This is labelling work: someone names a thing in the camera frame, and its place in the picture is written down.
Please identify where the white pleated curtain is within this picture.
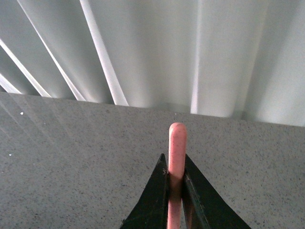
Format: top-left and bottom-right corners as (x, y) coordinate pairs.
(0, 0), (305, 126)

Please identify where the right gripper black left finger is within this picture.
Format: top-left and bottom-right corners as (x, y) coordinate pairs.
(120, 154), (169, 229)

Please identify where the pink speckled chopstick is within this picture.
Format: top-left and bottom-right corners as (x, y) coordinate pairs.
(167, 123), (187, 229)

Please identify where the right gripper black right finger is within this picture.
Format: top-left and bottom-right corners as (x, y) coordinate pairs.
(182, 156), (250, 229)

